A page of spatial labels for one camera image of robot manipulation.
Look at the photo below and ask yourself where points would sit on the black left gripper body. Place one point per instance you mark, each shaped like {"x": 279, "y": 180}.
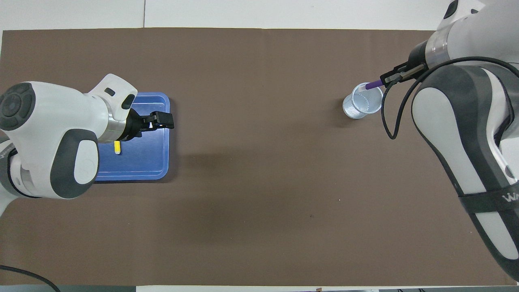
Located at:
{"x": 131, "y": 125}

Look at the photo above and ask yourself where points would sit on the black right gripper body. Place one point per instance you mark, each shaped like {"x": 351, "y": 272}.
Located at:
{"x": 417, "y": 54}

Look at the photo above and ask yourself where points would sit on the purple pen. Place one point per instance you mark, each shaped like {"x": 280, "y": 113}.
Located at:
{"x": 374, "y": 84}

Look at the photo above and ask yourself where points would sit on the yellow pen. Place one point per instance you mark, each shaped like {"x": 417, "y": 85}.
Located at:
{"x": 117, "y": 148}

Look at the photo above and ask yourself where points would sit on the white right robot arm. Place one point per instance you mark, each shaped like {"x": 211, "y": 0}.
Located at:
{"x": 466, "y": 121}

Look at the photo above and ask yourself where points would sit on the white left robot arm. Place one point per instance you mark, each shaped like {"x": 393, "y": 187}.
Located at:
{"x": 52, "y": 134}

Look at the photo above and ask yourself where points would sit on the blue plastic tray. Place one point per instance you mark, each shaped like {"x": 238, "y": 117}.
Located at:
{"x": 150, "y": 154}

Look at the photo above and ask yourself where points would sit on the translucent plastic cup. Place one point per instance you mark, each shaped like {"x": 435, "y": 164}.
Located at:
{"x": 361, "y": 106}

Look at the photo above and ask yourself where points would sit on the brown table mat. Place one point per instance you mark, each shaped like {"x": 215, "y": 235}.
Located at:
{"x": 263, "y": 202}

